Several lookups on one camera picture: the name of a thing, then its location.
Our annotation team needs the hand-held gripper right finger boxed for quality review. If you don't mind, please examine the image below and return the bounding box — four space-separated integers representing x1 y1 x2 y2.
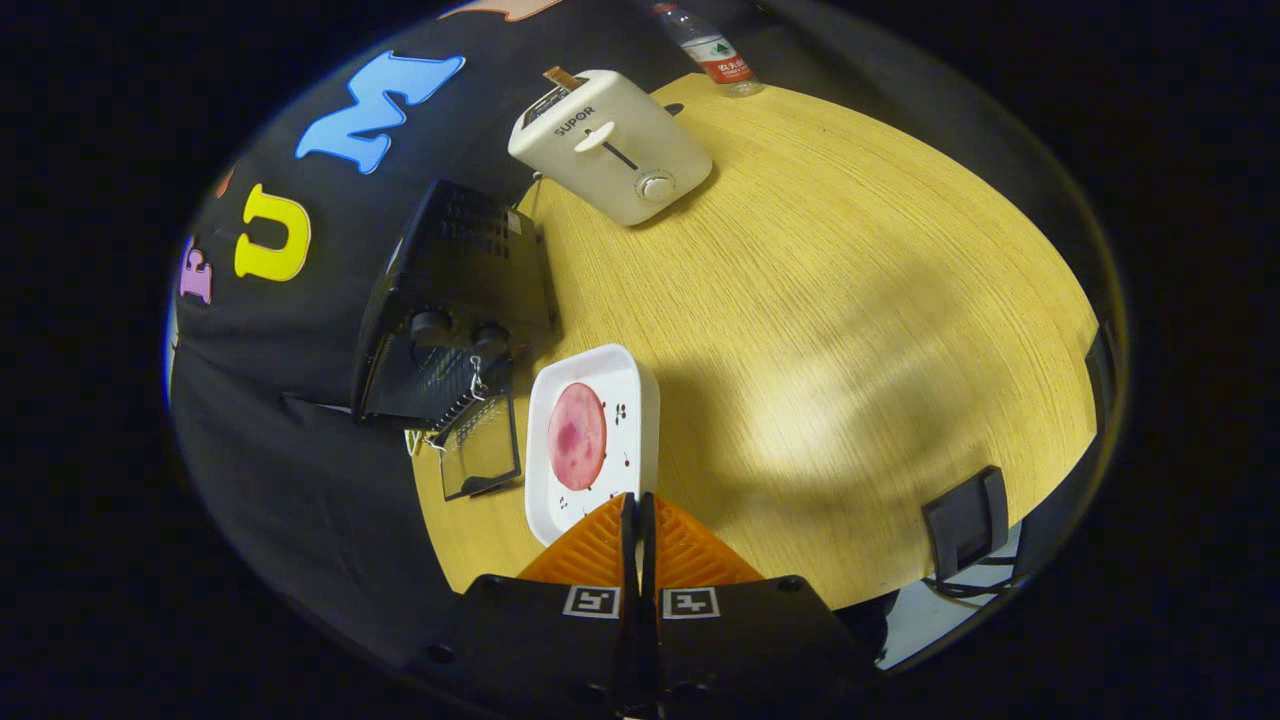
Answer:
640 492 886 716

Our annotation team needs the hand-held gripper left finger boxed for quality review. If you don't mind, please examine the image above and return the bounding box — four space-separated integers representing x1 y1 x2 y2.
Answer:
405 492 641 716

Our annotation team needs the glass toaster oven door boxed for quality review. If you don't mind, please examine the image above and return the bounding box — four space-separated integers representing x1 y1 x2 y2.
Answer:
430 385 523 501

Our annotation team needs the pink ham slice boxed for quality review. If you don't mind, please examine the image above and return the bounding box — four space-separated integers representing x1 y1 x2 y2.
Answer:
547 382 608 492

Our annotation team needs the white square plate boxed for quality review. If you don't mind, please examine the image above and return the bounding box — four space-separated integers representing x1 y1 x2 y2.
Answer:
525 343 661 547

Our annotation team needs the black toaster oven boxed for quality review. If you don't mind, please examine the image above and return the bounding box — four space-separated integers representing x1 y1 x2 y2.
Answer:
352 178 557 501

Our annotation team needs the white pop-up toaster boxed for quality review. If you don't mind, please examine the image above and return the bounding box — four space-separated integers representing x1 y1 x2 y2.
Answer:
507 69 714 227

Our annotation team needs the clear plastic water bottle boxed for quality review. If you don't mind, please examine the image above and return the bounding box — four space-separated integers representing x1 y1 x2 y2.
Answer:
652 0 766 98

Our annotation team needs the black cable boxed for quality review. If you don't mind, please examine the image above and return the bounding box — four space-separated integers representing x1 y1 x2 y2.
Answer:
925 560 1023 601

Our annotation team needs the black table bracket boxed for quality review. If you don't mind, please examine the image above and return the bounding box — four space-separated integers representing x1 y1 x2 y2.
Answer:
921 466 1011 584

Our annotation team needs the metal wire oven rack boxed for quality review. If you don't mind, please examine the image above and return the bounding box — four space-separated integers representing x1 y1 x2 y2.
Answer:
400 345 491 433

